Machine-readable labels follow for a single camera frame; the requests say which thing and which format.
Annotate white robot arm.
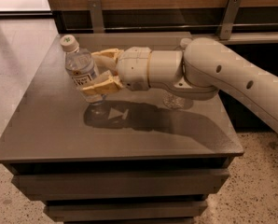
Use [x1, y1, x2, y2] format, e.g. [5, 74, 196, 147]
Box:
[80, 37, 278, 133]

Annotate clear plastic water bottle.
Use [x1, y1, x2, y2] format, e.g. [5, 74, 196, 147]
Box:
[162, 37, 194, 110]

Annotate blue label tea bottle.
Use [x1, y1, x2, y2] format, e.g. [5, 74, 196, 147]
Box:
[60, 35, 105, 105]

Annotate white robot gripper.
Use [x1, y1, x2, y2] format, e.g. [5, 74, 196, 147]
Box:
[79, 47, 151, 95]

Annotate metal wall bracket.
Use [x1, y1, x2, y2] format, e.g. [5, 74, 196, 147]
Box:
[216, 0, 242, 40]
[88, 0, 104, 34]

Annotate left metal wall bracket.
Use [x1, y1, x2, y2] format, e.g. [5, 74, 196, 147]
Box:
[88, 0, 104, 34]

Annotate grey drawer cabinet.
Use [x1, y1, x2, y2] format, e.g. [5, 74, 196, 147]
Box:
[0, 43, 243, 224]

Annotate horizontal metal rail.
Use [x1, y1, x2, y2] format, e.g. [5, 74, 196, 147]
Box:
[65, 23, 278, 33]

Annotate right metal wall bracket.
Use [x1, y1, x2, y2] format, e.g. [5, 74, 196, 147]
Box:
[216, 0, 242, 40]

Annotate grey side ledge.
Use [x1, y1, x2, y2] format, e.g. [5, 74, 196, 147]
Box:
[192, 32, 278, 45]

